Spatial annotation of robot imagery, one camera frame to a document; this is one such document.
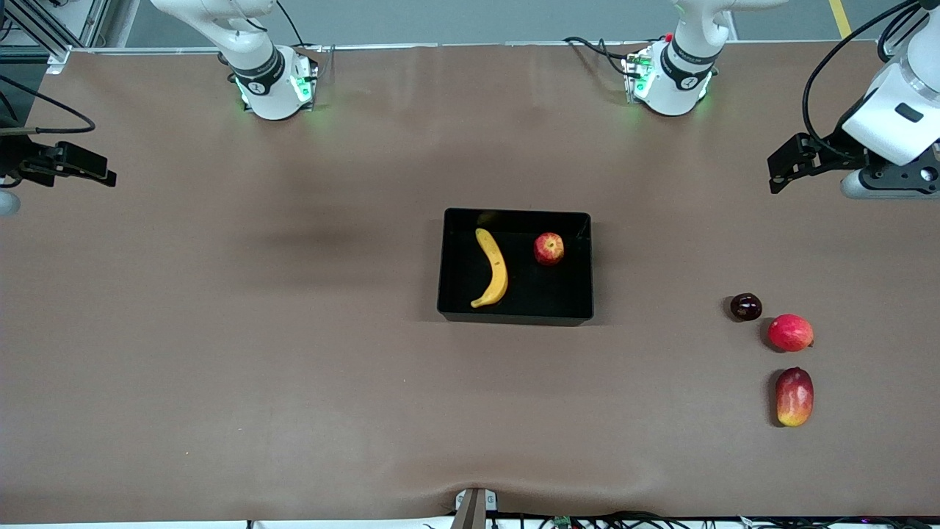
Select brown camera pole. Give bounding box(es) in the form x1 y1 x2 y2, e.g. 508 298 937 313
449 489 488 529

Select round red peach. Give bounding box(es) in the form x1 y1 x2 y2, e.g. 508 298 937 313
767 314 815 353

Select black plastic box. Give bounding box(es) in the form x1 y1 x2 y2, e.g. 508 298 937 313
437 208 594 326

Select grey metal bracket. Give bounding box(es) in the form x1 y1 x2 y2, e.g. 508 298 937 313
455 489 499 512

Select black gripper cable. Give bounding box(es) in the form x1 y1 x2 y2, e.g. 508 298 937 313
0 75 97 136
801 0 922 159

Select yellow banana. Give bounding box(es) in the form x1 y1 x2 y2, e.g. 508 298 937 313
471 228 509 309

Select black base cable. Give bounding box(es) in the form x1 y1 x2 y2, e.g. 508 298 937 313
563 35 641 79
275 0 328 82

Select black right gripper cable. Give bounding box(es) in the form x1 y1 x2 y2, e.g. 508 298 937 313
0 75 97 136

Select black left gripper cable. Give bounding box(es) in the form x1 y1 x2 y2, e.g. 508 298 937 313
801 0 922 159

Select aluminium frame profile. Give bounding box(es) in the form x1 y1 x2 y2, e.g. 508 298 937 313
877 0 928 61
0 0 115 74

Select red yellow mango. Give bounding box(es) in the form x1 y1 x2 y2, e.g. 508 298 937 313
775 367 815 428

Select small red apple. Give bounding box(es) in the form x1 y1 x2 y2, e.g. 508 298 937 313
534 232 565 266

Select aluminium table edge rail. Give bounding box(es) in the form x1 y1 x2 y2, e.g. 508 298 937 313
70 40 882 54

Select black left base cable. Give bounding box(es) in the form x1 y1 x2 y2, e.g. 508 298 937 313
563 35 641 79

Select dark purple plum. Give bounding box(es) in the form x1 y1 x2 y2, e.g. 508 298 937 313
729 292 763 323

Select black right base cable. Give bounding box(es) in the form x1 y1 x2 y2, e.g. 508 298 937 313
275 0 328 82

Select brown table cover sheet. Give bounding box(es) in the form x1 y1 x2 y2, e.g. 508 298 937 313
0 41 940 525

